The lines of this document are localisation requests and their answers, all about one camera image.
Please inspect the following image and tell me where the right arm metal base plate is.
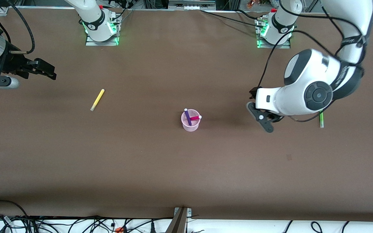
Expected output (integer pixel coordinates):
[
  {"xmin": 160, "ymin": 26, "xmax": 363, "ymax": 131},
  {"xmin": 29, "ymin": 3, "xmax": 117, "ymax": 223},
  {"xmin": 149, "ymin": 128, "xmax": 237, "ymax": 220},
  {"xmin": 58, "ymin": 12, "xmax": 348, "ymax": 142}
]
[{"xmin": 85, "ymin": 12, "xmax": 120, "ymax": 46}]

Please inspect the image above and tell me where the metal table edge bracket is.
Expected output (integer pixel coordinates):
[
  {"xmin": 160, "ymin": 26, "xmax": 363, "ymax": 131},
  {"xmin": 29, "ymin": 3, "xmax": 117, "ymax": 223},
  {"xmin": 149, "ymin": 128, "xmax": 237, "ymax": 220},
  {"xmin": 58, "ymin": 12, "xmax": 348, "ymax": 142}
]
[{"xmin": 165, "ymin": 207, "xmax": 192, "ymax": 233}]

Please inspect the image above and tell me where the tangle of black floor cables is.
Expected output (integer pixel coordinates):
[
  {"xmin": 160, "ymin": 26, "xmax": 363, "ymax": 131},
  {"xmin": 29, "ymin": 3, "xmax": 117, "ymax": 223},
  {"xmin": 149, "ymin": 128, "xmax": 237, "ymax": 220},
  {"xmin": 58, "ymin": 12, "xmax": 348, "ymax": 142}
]
[{"xmin": 0, "ymin": 214, "xmax": 174, "ymax": 233}]

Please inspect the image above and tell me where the black cable across table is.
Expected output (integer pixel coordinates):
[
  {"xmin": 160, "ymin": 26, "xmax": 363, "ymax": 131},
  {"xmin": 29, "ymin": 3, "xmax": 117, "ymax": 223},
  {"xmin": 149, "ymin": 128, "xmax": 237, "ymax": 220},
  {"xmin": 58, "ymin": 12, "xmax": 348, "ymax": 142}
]
[{"xmin": 200, "ymin": 9, "xmax": 265, "ymax": 28}]

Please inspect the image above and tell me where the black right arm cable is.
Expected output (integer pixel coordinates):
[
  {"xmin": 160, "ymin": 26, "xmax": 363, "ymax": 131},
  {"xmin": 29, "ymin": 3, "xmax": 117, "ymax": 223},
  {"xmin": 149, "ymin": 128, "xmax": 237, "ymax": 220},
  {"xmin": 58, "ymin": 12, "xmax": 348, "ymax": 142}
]
[{"xmin": 0, "ymin": 0, "xmax": 36, "ymax": 55}]

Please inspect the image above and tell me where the yellow highlighter pen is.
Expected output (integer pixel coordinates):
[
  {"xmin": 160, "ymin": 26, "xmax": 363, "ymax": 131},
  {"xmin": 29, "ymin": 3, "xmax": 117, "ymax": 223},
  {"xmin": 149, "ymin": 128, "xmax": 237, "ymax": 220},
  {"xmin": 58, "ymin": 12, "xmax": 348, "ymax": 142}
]
[{"xmin": 90, "ymin": 89, "xmax": 105, "ymax": 112}]

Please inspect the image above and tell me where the pink mesh pen holder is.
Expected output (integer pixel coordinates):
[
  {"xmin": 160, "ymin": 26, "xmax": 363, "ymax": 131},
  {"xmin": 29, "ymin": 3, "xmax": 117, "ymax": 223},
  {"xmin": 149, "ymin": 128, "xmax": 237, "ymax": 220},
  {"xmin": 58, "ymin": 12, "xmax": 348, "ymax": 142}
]
[{"xmin": 181, "ymin": 110, "xmax": 202, "ymax": 132}]

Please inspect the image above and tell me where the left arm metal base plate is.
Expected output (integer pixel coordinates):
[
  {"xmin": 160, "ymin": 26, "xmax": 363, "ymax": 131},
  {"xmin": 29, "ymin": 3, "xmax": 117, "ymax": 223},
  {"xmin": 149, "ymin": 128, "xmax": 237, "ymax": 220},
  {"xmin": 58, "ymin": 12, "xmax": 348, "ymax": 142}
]
[{"xmin": 255, "ymin": 16, "xmax": 291, "ymax": 49}]

